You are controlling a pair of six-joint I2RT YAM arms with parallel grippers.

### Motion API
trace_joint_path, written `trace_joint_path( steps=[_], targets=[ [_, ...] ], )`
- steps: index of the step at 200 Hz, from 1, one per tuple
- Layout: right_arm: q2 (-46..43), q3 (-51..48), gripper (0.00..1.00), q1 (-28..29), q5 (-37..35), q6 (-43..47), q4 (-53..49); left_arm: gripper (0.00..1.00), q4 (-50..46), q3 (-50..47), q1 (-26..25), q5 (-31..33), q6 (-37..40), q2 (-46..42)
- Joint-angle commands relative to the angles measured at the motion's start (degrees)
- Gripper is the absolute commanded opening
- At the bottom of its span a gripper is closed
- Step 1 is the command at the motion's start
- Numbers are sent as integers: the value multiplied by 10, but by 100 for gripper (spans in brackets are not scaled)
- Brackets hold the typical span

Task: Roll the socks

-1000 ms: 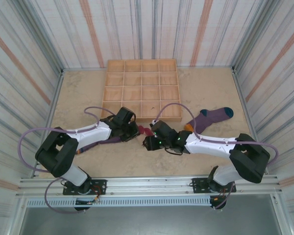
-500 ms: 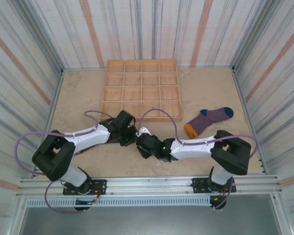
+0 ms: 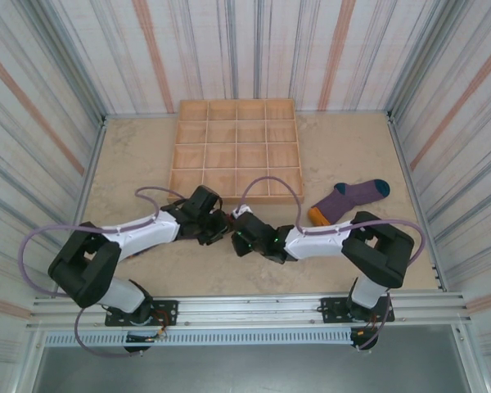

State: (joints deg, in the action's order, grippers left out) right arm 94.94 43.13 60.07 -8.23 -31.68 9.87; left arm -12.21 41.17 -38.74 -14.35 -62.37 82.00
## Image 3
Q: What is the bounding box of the purple sock with teal toe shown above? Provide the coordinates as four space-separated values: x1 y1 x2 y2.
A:
308 178 391 227

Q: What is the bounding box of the wooden compartment tray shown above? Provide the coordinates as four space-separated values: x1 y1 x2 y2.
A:
166 99 304 206

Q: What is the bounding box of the grey metal panel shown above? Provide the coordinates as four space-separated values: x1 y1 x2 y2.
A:
32 346 471 393

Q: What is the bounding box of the aluminium rail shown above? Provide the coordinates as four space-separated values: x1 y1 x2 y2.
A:
26 291 474 331

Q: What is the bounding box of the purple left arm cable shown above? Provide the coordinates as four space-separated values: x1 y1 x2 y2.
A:
20 186 189 359

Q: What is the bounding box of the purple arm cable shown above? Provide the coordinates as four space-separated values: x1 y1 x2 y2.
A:
236 176 427 351
20 186 189 359

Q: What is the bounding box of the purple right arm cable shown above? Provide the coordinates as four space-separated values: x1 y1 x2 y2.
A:
236 176 427 351

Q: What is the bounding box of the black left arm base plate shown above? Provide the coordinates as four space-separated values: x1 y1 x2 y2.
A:
105 300 179 328

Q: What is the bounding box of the slotted grey cable duct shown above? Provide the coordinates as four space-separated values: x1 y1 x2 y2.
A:
40 329 355 348

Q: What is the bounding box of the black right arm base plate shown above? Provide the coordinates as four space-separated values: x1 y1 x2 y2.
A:
319 295 394 325

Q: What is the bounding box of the aluminium frame bar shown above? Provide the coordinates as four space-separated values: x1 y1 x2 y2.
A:
386 110 448 292
67 115 108 246

